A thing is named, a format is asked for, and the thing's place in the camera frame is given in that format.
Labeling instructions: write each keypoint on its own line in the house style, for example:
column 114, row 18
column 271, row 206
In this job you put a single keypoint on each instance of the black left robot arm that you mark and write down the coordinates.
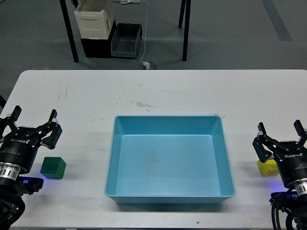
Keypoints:
column 13, row 185

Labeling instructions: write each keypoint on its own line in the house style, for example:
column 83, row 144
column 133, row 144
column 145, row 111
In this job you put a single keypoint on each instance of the grey plastic bin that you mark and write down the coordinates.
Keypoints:
column 125, row 41

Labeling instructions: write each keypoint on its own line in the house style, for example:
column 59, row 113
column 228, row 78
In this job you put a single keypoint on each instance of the yellow cube block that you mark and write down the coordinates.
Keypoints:
column 269, row 168

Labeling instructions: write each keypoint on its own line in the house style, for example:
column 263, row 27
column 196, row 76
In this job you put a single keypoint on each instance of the black box under crate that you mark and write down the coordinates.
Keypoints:
column 98, row 48

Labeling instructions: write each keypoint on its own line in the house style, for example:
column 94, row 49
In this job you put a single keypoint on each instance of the black table leg right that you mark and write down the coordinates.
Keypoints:
column 184, row 19

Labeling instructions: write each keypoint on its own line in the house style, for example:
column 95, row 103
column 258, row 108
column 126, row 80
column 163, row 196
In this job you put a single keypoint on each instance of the green cube block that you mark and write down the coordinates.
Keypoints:
column 53, row 167

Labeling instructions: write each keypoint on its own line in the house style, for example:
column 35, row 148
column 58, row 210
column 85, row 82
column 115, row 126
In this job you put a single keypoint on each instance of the black table leg left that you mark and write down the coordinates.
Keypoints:
column 67, row 23

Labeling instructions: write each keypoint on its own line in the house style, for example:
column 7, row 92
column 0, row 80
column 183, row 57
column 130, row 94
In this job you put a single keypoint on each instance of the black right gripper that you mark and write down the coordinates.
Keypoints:
column 291, row 163

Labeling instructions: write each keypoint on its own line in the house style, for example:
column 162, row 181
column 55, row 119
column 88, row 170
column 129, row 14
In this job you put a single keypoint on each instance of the light blue plastic tray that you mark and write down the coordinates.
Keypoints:
column 169, row 160

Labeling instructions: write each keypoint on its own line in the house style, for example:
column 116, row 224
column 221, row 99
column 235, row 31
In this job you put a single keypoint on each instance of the white power adapter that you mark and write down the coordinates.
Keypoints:
column 146, row 65

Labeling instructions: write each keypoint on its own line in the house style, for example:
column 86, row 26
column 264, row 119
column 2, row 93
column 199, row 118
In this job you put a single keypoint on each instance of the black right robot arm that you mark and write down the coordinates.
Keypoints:
column 293, row 202

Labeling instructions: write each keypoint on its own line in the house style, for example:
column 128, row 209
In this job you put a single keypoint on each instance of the black table leg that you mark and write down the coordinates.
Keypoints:
column 67, row 23
column 184, row 19

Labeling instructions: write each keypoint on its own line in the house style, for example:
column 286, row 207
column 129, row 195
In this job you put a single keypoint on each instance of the white cable coil floor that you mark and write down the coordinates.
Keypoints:
column 127, row 2

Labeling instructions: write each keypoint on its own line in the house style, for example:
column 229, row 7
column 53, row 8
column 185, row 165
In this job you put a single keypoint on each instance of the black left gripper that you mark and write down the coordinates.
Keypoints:
column 19, row 147

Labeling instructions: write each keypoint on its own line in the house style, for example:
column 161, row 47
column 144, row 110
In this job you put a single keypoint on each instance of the cream plastic crate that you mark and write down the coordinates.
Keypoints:
column 95, row 18

